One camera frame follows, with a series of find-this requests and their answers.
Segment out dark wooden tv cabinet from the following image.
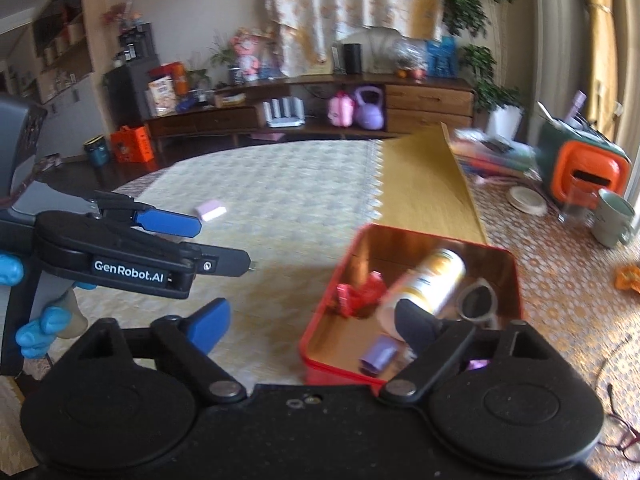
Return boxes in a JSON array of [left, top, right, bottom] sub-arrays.
[[142, 72, 476, 148]]

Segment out clear drinking glass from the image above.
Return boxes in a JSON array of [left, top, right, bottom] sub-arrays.
[[557, 180, 598, 224]]

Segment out purple kettlebell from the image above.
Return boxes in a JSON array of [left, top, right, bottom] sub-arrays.
[[353, 85, 386, 130]]

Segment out red frame eyeglasses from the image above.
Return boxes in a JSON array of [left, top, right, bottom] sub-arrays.
[[595, 384, 640, 461]]

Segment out blue box pack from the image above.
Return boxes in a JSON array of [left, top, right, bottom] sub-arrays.
[[425, 36, 458, 78]]

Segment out white yellow spray bottle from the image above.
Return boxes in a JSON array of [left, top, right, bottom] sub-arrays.
[[376, 247, 467, 341]]

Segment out pink doll figure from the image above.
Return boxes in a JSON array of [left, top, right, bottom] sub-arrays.
[[231, 27, 268, 83]]

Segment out white frame sunglasses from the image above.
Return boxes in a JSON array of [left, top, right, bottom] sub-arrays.
[[454, 277, 501, 331]]

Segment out stack of books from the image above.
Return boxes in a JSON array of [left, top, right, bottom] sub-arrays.
[[450, 129, 538, 181]]

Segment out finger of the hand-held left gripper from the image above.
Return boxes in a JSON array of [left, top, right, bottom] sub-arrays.
[[175, 242, 257, 278], [90, 191, 203, 239]]

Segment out black mini fridge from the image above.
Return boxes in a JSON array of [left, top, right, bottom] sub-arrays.
[[103, 57, 161, 126]]

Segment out beige lace tablecloth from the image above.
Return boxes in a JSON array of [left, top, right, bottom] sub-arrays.
[[450, 180, 640, 466]]

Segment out gold table mat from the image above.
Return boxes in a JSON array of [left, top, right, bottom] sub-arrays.
[[370, 122, 491, 246]]

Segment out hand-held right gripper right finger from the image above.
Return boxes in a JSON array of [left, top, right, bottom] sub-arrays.
[[378, 298, 553, 406]]

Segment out black coffee machine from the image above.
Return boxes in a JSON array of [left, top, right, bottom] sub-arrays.
[[116, 22, 155, 66]]

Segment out pale green mug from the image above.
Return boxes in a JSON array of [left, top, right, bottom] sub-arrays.
[[592, 188, 637, 248]]

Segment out small leafy plant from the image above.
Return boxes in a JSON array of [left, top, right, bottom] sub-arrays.
[[207, 35, 238, 86]]

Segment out potted green plant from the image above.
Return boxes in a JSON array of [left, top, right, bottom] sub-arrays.
[[442, 0, 526, 136]]

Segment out clear plastic bag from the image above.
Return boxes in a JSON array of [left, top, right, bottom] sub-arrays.
[[392, 37, 428, 73]]

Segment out pale yellow woven table mat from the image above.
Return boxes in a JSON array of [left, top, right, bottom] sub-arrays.
[[65, 139, 386, 391]]

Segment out person's left hand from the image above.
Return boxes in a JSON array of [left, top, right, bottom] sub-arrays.
[[0, 254, 96, 361]]

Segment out wooden wall shelf cabinet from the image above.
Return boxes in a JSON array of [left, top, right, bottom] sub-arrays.
[[0, 0, 113, 161]]

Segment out cereal box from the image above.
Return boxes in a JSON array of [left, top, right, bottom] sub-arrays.
[[147, 76, 176, 116]]

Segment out yellow floral curtain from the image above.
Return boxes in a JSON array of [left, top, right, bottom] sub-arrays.
[[265, 0, 451, 78]]

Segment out orange wrapper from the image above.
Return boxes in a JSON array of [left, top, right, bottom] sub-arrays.
[[614, 264, 640, 292]]

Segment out red candy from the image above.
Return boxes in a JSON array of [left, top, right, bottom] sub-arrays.
[[335, 271, 386, 318]]

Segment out white round lid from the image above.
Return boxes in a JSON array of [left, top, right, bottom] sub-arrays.
[[507, 186, 548, 217]]

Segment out orange storage box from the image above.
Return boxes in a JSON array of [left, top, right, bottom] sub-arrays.
[[110, 125, 153, 163]]

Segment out white router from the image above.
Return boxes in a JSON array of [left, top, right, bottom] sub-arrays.
[[262, 97, 307, 128]]

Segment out red metal tin box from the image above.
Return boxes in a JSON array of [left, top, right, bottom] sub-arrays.
[[299, 223, 526, 396]]

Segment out green orange appliance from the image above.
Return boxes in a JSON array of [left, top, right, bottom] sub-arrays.
[[536, 120, 632, 206]]

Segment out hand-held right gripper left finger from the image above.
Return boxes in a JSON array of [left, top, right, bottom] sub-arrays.
[[80, 297, 247, 405]]

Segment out pink eraser block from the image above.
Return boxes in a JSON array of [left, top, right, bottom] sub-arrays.
[[195, 200, 227, 222]]

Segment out blue bucket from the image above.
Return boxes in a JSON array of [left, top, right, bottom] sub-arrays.
[[83, 136, 111, 166]]

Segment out black speaker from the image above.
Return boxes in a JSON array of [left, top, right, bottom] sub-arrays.
[[342, 43, 362, 75]]

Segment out orange bottle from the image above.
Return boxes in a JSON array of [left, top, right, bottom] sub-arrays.
[[167, 61, 190, 97]]

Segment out golden window curtain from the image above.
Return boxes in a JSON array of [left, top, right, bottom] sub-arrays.
[[580, 0, 640, 161]]

